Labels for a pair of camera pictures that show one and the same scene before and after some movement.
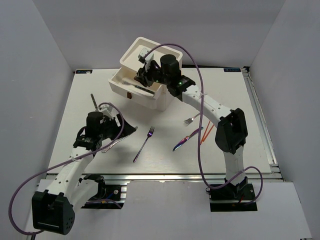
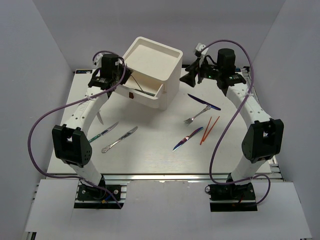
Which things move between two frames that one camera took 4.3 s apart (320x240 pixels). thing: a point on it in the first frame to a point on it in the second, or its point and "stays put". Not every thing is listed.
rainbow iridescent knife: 185,139 stays put
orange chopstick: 205,131 stays put
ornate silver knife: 112,145 stays put
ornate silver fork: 190,120 stays put
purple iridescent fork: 149,134 to 137,82
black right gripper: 143,74 to 193,69
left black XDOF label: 84,71 stays put
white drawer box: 123,80 stays put
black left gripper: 127,129 to 128,72
